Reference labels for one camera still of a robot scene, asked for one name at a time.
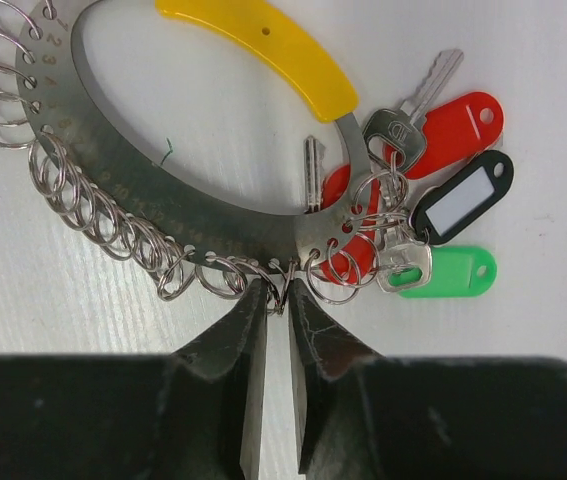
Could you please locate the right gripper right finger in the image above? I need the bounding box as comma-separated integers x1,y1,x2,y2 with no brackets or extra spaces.
288,287,567,479

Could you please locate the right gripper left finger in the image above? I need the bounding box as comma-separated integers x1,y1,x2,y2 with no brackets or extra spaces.
0,280,267,479

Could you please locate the metal keyring organizer yellow handle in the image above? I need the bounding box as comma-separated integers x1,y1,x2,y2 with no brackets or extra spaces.
0,0,414,317

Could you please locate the silver key lower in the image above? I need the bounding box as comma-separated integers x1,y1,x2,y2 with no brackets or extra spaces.
376,221,433,293

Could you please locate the black key tag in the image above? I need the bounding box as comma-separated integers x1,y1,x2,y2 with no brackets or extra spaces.
410,150,514,246

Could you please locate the silver key upper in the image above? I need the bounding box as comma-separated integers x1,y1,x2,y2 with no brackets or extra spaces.
362,48,464,174

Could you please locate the red key tag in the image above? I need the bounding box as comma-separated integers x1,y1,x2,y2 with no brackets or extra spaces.
313,91,504,284

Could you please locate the green key tag on ring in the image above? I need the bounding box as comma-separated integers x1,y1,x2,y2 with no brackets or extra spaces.
399,246,498,299

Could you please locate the silver key inside ring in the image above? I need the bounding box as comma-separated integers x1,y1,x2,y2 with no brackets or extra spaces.
304,135,325,213

